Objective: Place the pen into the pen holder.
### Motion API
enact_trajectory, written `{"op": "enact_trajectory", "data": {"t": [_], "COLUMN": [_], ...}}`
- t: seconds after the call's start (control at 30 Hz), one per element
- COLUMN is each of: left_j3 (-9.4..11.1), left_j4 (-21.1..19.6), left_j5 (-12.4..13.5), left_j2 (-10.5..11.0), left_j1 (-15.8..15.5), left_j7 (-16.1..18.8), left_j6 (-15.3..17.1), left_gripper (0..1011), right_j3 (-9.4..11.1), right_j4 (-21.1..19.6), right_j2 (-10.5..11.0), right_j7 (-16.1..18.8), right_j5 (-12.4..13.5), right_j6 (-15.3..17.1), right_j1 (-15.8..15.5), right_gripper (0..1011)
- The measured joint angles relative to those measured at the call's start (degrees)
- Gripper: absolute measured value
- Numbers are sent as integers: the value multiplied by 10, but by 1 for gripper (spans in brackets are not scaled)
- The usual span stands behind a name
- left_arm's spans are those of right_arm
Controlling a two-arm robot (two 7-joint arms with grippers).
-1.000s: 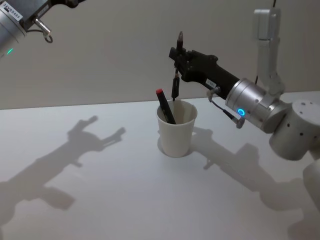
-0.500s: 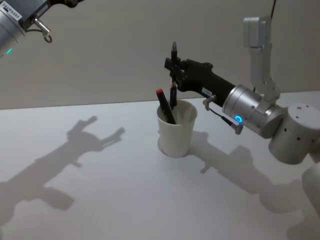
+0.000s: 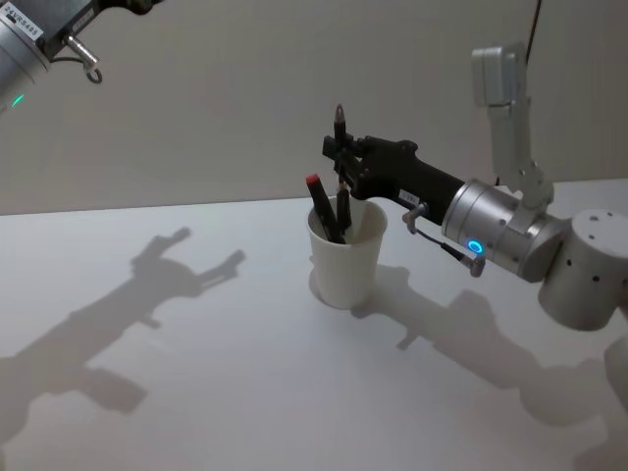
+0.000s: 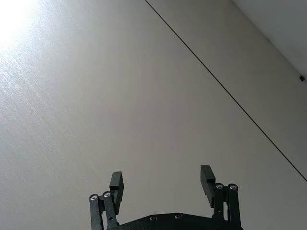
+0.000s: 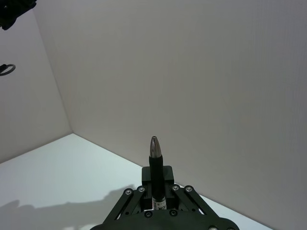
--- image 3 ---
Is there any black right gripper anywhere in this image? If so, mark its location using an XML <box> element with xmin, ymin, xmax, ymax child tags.
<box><xmin>321</xmin><ymin>131</ymin><xmax>466</xmax><ymax>230</ymax></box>

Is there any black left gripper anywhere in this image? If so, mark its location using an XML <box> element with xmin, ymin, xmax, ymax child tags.
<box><xmin>0</xmin><ymin>0</ymin><xmax>168</xmax><ymax>63</ymax></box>

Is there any black pen with dark cap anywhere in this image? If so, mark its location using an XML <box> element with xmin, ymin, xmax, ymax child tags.
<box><xmin>332</xmin><ymin>103</ymin><xmax>348</xmax><ymax>183</ymax></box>

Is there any black pen with pointed tip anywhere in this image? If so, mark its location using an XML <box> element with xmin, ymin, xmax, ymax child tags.
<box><xmin>336</xmin><ymin>182</ymin><xmax>352</xmax><ymax>231</ymax></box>

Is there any black pen with red cap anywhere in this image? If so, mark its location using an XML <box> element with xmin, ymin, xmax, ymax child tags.
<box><xmin>304</xmin><ymin>174</ymin><xmax>347</xmax><ymax>245</ymax></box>

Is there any white paper cup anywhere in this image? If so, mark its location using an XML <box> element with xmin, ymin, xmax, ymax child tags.
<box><xmin>306</xmin><ymin>197</ymin><xmax>389</xmax><ymax>310</ymax></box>

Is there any thin cable with silver plug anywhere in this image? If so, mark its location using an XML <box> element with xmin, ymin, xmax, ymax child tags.
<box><xmin>50</xmin><ymin>33</ymin><xmax>105</xmax><ymax>85</ymax></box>
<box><xmin>401</xmin><ymin>201</ymin><xmax>488</xmax><ymax>279</ymax></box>

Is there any thin black camera cable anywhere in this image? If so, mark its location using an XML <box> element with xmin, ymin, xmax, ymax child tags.
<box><xmin>525</xmin><ymin>0</ymin><xmax>544</xmax><ymax>65</ymax></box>

